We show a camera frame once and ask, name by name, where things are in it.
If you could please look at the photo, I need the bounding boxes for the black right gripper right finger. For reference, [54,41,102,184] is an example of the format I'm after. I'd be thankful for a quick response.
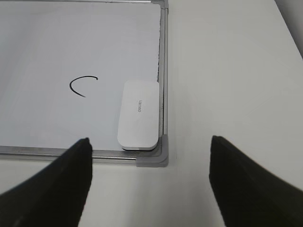
[209,136,303,227]

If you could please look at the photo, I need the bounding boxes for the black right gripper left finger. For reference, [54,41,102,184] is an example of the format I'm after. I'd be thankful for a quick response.
[0,138,93,227]

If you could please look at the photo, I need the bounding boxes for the white board with metal frame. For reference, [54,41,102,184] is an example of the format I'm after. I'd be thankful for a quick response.
[0,0,169,167]

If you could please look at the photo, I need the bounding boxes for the white board eraser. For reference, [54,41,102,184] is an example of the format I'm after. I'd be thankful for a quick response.
[117,80,160,151]

